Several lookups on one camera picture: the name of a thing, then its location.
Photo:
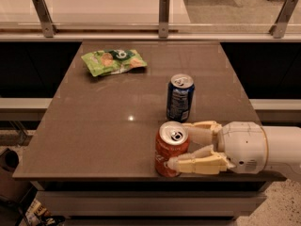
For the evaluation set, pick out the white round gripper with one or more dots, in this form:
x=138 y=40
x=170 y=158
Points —
x=243 y=145

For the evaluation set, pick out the red coke can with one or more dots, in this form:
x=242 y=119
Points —
x=171 y=140

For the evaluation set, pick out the blue pepsi can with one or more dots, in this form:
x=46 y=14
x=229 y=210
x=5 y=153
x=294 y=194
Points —
x=179 y=97

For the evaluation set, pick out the green rice chip bag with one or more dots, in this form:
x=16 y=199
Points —
x=107 y=62

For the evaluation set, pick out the white drawer under table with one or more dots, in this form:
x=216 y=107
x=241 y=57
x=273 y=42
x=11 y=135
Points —
x=151 y=204

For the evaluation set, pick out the magazines on floor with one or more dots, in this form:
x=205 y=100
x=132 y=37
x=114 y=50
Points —
x=38 y=215

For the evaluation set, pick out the glass railing panel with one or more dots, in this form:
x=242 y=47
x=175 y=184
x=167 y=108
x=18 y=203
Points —
x=210 y=16

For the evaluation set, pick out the dark bin at left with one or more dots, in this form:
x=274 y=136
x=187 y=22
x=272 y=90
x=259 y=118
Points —
x=11 y=190

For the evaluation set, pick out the right metal railing bracket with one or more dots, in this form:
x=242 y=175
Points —
x=278 y=29

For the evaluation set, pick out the metal railing bracket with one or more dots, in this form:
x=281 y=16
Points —
x=278 y=29
x=163 y=18
x=47 y=26

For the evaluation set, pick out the middle metal railing bracket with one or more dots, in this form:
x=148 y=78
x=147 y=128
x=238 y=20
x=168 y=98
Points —
x=163 y=18

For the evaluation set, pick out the left metal railing bracket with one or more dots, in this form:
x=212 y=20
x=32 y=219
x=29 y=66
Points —
x=47 y=26

